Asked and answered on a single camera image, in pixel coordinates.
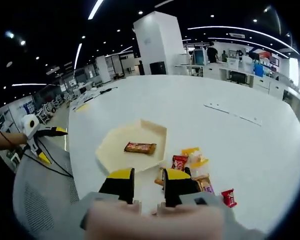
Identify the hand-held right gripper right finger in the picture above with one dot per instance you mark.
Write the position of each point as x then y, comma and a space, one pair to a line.
180, 190

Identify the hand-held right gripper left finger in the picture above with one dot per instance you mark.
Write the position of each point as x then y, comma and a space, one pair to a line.
117, 187

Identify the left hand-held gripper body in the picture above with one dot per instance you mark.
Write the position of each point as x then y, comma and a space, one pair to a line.
30, 125

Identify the orange food packet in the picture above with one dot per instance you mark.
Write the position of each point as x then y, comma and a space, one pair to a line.
159, 181

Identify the purple food packet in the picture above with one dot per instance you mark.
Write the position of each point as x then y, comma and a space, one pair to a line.
204, 185

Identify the yellow bread food packet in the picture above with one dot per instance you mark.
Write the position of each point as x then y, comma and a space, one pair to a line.
196, 160

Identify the brown chocolate bar food packet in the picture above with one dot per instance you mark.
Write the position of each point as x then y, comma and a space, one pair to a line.
140, 147

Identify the hexagonal wooden container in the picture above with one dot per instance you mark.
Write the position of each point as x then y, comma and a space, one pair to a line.
120, 140

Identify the small red food packet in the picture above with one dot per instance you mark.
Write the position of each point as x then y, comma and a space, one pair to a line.
229, 198

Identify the yellow paper sheet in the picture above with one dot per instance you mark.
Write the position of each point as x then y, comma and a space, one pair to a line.
82, 107

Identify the small black device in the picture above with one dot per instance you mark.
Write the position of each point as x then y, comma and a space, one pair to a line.
107, 90

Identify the black cabinet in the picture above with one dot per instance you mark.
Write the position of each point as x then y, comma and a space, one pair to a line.
157, 68

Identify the black office chair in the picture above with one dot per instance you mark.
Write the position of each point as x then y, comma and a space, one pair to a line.
238, 77

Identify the white counter cabinets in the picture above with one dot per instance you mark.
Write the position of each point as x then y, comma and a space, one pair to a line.
262, 85

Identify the pale blue display cabinet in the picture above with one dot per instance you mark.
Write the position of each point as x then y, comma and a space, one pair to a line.
199, 57

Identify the white storage box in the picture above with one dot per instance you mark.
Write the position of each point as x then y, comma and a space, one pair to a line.
232, 64

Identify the white pillar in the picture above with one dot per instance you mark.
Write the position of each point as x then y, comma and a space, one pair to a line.
160, 37

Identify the blue bin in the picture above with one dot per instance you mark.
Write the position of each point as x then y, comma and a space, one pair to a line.
259, 70

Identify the ceiling air conditioner vent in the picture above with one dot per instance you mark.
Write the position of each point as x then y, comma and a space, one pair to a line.
237, 35

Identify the red wall sign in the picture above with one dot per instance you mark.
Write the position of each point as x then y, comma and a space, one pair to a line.
269, 58

